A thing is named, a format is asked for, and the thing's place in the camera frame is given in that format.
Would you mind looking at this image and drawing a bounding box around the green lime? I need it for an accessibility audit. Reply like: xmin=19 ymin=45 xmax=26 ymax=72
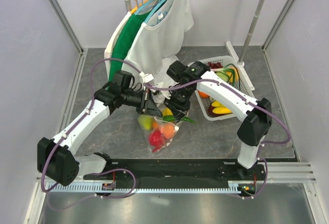
xmin=137 ymin=115 xmax=154 ymax=130

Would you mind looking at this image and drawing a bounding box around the blue clothes hanger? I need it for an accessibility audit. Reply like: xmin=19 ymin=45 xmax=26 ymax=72
xmin=134 ymin=0 xmax=167 ymax=15

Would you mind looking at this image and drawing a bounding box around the red apple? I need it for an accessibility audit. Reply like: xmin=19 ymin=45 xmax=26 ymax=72
xmin=148 ymin=129 xmax=165 ymax=147

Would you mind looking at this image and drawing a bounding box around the green t-shirt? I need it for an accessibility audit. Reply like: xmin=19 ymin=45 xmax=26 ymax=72
xmin=107 ymin=0 xmax=170 ymax=90

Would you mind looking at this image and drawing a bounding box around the clear zip top bag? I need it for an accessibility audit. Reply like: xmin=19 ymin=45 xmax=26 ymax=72
xmin=137 ymin=106 xmax=179 ymax=153

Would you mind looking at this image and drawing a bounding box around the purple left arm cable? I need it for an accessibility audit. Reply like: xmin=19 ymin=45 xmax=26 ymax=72
xmin=41 ymin=58 xmax=144 ymax=193

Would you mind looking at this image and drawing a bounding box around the green cabbage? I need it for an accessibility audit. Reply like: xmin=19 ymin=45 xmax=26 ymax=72
xmin=215 ymin=71 xmax=230 ymax=83

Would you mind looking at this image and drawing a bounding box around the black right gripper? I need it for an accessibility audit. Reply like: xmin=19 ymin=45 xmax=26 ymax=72
xmin=163 ymin=85 xmax=194 ymax=123

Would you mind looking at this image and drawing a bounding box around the peach with green leaf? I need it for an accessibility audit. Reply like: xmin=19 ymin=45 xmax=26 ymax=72
xmin=160 ymin=124 xmax=176 ymax=139

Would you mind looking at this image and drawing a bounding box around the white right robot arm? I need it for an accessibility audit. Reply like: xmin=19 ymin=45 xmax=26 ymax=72
xmin=164 ymin=61 xmax=272 ymax=180

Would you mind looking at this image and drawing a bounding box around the white mesh t-shirt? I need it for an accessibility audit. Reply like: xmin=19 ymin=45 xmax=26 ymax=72
xmin=125 ymin=0 xmax=194 ymax=88

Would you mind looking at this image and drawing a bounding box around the red grapes bunch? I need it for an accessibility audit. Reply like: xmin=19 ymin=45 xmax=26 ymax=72
xmin=207 ymin=62 xmax=223 ymax=69

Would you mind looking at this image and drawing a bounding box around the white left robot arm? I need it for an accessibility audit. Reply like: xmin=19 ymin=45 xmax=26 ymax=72
xmin=37 ymin=70 xmax=162 ymax=186

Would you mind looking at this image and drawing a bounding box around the aluminium frame rail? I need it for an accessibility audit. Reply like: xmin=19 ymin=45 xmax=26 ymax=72
xmin=34 ymin=0 xmax=85 ymax=55

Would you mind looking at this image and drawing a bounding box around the green cucumber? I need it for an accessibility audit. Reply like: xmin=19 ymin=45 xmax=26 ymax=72
xmin=162 ymin=115 xmax=196 ymax=124

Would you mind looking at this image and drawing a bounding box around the yellow banana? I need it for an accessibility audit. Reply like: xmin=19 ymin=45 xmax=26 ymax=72
xmin=210 ymin=101 xmax=232 ymax=115

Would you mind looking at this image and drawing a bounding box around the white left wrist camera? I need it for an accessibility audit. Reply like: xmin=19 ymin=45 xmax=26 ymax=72
xmin=139 ymin=72 xmax=154 ymax=83

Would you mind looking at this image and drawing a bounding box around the green spring onion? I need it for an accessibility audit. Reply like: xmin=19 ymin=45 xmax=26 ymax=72
xmin=215 ymin=65 xmax=240 ymax=85

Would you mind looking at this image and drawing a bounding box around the white plastic fruit basket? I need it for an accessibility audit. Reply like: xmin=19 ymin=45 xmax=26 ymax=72
xmin=195 ymin=55 xmax=254 ymax=121

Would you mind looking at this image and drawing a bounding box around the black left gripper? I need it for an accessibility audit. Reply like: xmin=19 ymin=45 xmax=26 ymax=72
xmin=121 ymin=88 xmax=162 ymax=118

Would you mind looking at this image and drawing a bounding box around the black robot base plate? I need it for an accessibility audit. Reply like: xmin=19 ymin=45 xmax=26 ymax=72
xmin=83 ymin=152 xmax=265 ymax=190

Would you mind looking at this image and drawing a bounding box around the white cable duct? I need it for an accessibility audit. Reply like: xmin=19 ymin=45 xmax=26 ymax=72
xmin=52 ymin=181 xmax=241 ymax=194

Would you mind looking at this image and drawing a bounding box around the yellow lemon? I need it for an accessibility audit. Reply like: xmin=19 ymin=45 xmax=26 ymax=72
xmin=162 ymin=108 xmax=173 ymax=116

